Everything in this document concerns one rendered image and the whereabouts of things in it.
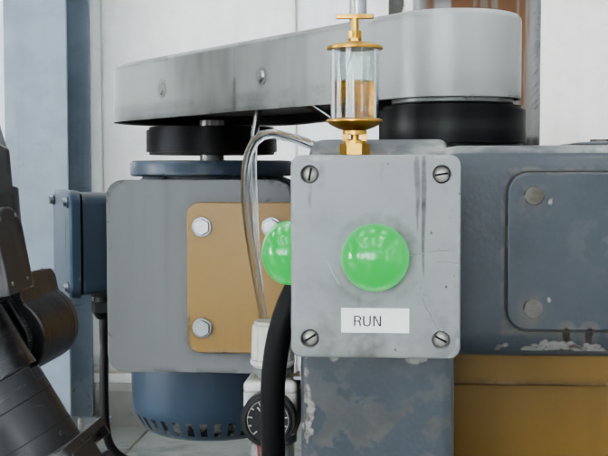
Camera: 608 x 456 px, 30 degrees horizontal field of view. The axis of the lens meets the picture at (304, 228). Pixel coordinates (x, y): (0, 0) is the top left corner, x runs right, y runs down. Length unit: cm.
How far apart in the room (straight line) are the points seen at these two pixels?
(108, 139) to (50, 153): 49
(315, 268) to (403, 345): 5
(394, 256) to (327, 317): 4
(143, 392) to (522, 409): 35
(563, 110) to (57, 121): 246
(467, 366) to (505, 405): 7
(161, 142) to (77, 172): 489
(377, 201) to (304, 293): 5
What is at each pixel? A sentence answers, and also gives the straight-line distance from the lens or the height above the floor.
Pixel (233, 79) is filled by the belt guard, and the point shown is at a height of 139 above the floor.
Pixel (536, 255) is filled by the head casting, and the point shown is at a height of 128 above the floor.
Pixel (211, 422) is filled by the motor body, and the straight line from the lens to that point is 100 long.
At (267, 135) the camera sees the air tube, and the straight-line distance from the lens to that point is 66.
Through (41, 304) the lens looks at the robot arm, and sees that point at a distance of 82.
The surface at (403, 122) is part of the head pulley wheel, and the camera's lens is 67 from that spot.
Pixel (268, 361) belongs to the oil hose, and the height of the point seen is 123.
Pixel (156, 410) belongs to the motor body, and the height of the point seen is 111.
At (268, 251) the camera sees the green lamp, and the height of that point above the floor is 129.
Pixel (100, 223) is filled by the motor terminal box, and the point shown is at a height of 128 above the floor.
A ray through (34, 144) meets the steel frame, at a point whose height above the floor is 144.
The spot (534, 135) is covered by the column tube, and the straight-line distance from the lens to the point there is 105.
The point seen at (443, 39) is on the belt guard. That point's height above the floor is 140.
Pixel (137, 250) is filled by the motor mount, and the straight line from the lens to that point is 96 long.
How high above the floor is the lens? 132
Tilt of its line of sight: 3 degrees down
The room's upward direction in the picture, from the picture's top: straight up
